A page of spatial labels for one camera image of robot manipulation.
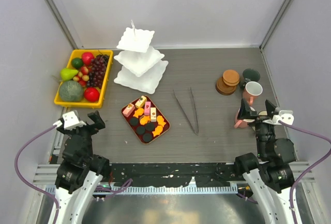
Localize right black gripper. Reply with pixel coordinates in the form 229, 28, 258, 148
237, 98, 277, 157

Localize pink cake slice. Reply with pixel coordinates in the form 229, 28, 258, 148
122, 103, 135, 117

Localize pink cake with cherry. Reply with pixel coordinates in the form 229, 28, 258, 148
144, 101, 151, 116

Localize cream cake with chocolate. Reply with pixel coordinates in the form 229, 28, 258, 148
150, 107, 157, 122

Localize metal tweezers tongs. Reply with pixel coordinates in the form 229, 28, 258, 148
172, 88, 199, 136

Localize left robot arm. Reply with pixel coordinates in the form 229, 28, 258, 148
49, 111, 111, 223

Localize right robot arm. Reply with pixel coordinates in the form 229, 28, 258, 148
234, 99, 302, 223

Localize pink mug upright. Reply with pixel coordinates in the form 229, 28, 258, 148
243, 81, 263, 106

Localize pink mug lying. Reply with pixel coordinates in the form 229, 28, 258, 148
234, 111, 254, 128

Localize red apple at front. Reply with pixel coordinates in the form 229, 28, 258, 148
84, 87, 100, 102

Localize red apple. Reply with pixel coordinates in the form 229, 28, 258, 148
84, 87, 100, 102
81, 52, 95, 66

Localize green melon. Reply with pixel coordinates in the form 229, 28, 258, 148
58, 81, 84, 102

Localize dark green mug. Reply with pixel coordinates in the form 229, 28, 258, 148
239, 68, 261, 89

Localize black round cookie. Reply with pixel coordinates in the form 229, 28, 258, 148
129, 117, 139, 127

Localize stack of wooden coasters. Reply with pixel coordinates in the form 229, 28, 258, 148
215, 69, 240, 96

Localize small red cherry cluster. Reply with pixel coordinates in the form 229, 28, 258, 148
72, 66, 89, 87

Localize orange fish cookie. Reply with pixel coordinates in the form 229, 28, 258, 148
133, 108, 144, 118

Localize green pear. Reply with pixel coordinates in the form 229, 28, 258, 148
60, 68, 79, 81

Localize dark purple grape bunch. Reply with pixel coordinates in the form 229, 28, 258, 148
87, 54, 110, 88

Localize red lacquer snack tray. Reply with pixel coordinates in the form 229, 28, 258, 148
121, 96, 170, 145

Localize green lime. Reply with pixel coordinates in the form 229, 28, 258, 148
71, 57, 84, 70

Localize red apple at back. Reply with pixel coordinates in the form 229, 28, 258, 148
81, 52, 95, 66

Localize yellow plastic fruit bin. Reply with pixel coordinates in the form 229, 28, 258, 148
54, 50, 113, 108

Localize white three-tier serving stand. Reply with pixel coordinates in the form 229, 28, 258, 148
114, 21, 169, 94

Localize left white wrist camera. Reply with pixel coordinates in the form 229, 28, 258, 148
53, 110, 86, 130

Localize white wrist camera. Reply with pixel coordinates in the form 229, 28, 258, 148
264, 108, 294, 125
53, 110, 86, 130

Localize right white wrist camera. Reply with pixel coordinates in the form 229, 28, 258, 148
264, 108, 294, 125

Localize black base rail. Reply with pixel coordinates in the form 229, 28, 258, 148
108, 162, 245, 188

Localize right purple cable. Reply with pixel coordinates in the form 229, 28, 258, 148
278, 120, 331, 224

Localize purple cable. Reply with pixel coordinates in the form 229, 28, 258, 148
14, 125, 63, 224
278, 120, 331, 224

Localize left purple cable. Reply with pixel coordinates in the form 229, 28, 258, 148
14, 125, 63, 224

